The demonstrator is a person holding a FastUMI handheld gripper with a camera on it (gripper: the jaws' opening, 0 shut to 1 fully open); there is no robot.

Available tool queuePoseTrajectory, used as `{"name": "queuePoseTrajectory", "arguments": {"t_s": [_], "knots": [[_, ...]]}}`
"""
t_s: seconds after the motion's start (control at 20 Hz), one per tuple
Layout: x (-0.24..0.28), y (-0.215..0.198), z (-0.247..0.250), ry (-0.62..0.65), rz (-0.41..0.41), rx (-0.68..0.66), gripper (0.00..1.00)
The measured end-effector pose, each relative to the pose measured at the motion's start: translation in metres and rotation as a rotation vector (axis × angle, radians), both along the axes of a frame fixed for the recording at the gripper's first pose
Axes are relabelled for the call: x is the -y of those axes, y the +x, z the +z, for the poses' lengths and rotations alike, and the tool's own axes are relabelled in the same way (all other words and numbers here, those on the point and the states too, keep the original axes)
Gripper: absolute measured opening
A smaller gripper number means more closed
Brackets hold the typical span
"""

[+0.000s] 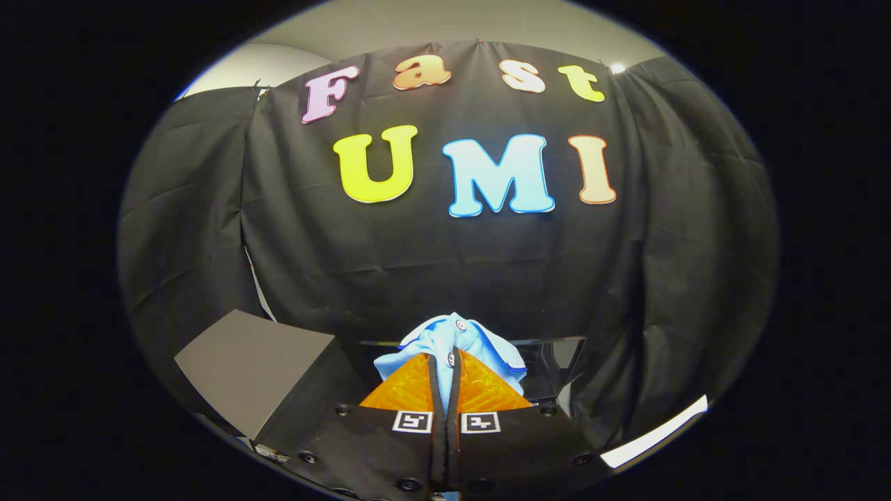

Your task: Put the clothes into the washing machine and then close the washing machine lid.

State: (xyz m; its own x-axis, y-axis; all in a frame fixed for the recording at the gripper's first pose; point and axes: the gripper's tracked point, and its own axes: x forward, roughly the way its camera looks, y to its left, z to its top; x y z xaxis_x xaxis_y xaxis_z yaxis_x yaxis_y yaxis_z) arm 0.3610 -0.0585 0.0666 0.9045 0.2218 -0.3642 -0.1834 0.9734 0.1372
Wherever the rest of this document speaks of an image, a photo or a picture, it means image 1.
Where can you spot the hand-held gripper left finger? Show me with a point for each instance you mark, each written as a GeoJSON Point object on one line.
{"type": "Point", "coordinates": [383, 445]}

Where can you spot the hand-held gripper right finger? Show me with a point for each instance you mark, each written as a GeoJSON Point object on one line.
{"type": "Point", "coordinates": [515, 445]}

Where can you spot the light blue polo shirt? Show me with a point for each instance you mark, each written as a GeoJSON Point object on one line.
{"type": "Point", "coordinates": [431, 337]}

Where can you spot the white paper sheet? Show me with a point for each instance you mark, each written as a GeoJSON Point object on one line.
{"type": "Point", "coordinates": [654, 433]}

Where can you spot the grey and black cabinet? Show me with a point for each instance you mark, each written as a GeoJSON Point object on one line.
{"type": "Point", "coordinates": [257, 362]}

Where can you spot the black backdrop cloth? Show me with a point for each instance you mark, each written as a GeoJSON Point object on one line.
{"type": "Point", "coordinates": [452, 264]}

